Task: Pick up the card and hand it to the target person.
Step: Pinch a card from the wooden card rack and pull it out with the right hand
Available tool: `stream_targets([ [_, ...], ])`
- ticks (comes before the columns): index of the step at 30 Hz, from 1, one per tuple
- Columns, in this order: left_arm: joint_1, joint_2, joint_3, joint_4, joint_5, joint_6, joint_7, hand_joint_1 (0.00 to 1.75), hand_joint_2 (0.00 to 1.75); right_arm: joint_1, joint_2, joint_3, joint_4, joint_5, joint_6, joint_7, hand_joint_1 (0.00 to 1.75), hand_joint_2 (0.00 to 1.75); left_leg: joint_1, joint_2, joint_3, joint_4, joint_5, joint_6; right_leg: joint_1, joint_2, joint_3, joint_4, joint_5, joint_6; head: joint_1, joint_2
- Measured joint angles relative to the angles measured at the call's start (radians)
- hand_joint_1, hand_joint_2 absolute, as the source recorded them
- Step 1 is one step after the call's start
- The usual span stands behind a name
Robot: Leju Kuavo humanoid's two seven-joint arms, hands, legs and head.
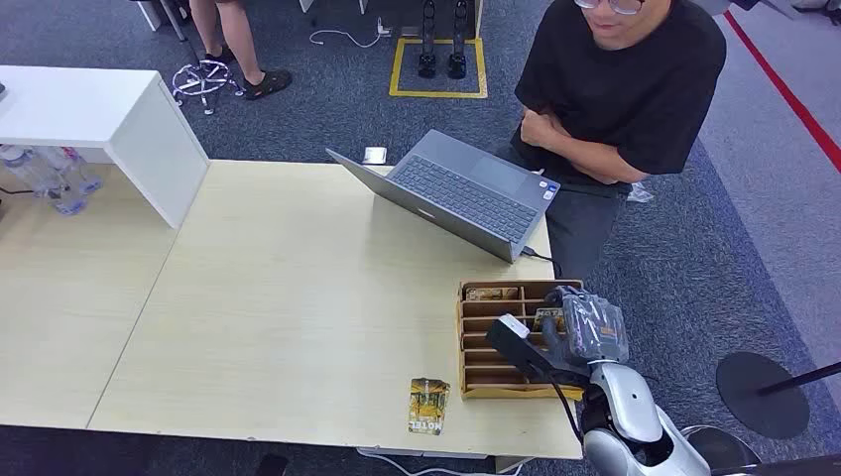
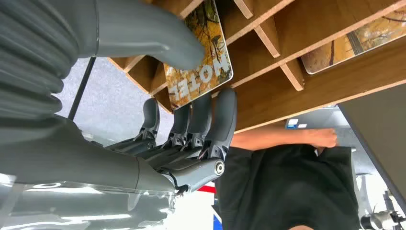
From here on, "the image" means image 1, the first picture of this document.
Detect white floor cable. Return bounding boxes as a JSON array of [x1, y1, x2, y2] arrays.
[[308, 17, 394, 50]]

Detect white cable under table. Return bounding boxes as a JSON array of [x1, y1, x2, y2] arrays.
[[355, 447, 535, 476]]

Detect chrome stool base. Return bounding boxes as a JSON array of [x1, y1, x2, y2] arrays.
[[171, 58, 246, 117]]

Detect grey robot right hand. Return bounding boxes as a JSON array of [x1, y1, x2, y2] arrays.
[[540, 286, 630, 369]]

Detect person's left hand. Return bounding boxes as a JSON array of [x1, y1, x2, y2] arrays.
[[521, 108, 561, 150]]

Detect white desk shelf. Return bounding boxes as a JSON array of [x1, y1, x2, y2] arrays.
[[0, 64, 211, 230]]

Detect grey open laptop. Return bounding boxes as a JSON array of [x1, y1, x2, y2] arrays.
[[325, 128, 561, 265]]

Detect yellow floor tape frame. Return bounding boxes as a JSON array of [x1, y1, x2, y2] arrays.
[[388, 36, 490, 100]]

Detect black stand pole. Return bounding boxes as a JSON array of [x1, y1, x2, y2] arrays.
[[755, 360, 841, 398]]

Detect dark disc with silver rim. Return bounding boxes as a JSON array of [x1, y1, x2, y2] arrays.
[[679, 424, 764, 476]]

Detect standing person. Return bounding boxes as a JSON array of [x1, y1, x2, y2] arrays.
[[188, 0, 295, 102]]

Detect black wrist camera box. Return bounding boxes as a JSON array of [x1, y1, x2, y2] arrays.
[[485, 313, 593, 389]]

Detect clear plastic water bottle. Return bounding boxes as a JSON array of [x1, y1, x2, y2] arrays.
[[39, 146, 104, 197], [0, 145, 88, 217]]

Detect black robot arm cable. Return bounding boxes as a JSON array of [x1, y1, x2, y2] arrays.
[[548, 377, 587, 442]]

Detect seated person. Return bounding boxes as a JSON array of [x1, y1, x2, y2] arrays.
[[496, 0, 728, 282]]

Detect wooden card organizer box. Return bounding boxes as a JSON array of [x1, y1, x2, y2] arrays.
[[456, 280, 587, 402]]

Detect black robot leg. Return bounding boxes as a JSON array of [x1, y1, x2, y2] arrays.
[[418, 0, 439, 80], [447, 0, 470, 80]]

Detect black round stand base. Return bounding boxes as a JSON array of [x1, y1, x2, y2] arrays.
[[715, 351, 811, 440]]

